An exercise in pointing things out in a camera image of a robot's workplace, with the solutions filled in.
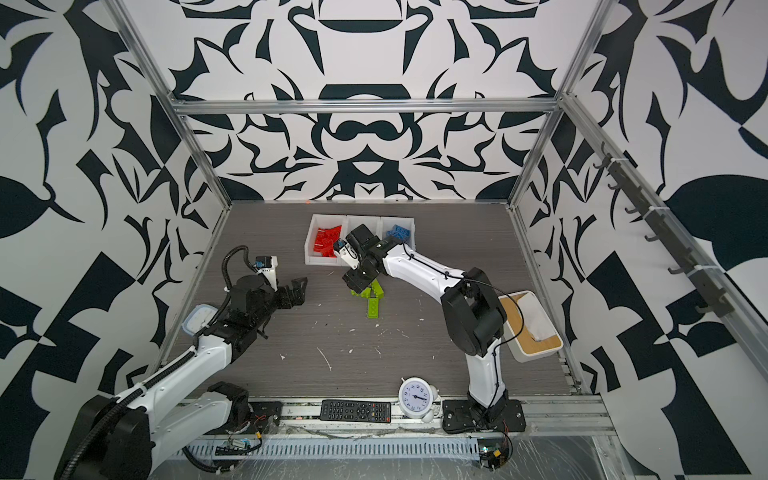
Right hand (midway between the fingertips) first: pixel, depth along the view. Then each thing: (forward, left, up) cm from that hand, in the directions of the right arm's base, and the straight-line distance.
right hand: (356, 273), depth 89 cm
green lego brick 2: (-1, -6, -7) cm, 9 cm away
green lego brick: (-8, -3, +4) cm, 10 cm away
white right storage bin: (+24, -9, -5) cm, 26 cm away
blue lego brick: (+21, -14, -6) cm, 26 cm away
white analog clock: (-31, -16, -8) cm, 36 cm away
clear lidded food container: (-11, +45, -5) cm, 47 cm away
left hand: (-3, +18, +4) cm, 18 cm away
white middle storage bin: (+23, -4, -4) cm, 24 cm away
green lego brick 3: (-7, -5, -9) cm, 12 cm away
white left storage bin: (+10, +16, -6) cm, 20 cm away
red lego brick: (+19, +12, -7) cm, 24 cm away
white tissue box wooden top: (-16, -48, -6) cm, 51 cm away
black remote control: (-34, -1, -8) cm, 35 cm away
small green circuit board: (-42, -33, -12) cm, 55 cm away
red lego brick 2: (+15, +12, -7) cm, 21 cm away
